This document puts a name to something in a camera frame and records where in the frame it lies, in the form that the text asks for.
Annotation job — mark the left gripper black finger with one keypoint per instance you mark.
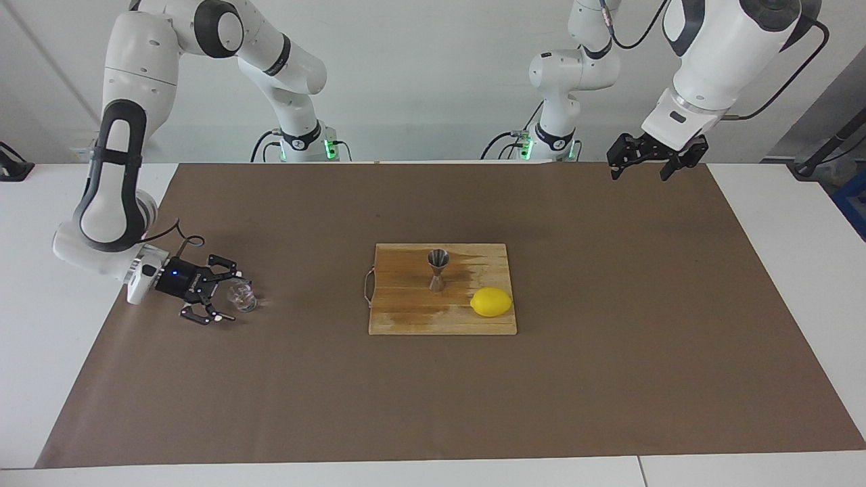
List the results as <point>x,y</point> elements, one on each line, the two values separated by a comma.
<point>626,149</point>
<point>687,155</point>

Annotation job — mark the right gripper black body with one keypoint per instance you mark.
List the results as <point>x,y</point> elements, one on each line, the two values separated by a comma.
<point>183,281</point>

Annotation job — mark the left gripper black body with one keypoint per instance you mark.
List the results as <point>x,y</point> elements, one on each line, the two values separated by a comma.
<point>656,149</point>

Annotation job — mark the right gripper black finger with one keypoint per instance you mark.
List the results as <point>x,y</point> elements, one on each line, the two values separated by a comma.
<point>223,267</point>
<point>203,314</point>

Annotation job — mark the small clear glass cup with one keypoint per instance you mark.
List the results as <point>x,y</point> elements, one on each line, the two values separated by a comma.
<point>243,299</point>

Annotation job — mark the steel double jigger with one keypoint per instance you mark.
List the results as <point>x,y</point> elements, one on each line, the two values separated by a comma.
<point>438,260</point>

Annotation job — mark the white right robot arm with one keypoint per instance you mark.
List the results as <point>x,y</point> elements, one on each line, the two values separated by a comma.
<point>135,67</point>

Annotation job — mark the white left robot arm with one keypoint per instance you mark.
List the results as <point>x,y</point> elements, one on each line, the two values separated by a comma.
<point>724,47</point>

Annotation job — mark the black tripod stand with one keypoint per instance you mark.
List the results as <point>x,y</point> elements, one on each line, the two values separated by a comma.
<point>805,166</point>

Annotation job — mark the blue crate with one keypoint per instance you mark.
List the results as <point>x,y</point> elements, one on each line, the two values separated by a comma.
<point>854,203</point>

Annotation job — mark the wooden cutting board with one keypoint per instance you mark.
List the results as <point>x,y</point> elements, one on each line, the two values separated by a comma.
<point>406,311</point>

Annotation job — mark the yellow lemon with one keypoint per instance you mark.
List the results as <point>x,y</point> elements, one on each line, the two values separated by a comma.
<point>491,302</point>

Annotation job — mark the brown paper table mat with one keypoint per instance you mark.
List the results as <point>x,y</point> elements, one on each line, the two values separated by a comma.
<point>433,392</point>

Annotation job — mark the black clamp mount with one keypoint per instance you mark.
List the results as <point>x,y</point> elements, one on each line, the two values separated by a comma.
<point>13,169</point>

